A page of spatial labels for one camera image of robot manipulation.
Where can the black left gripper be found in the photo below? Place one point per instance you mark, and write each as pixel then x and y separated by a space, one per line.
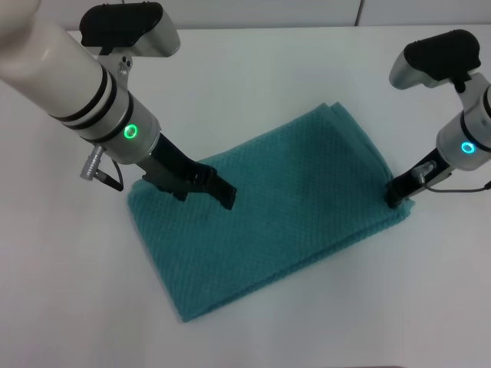
pixel 172 165

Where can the right wrist camera, silver and black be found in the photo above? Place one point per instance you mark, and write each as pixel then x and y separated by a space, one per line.
pixel 441 50

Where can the left wrist camera, silver and black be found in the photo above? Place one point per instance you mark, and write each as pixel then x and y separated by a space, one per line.
pixel 153 36

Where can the teal waffle-weave towel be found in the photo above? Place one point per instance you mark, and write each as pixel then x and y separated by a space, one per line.
pixel 268 237

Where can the wrist camera, silver and black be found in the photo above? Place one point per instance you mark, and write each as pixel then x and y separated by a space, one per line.
pixel 153 36
pixel 441 50

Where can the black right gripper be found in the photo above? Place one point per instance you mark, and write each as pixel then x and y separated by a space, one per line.
pixel 410 184

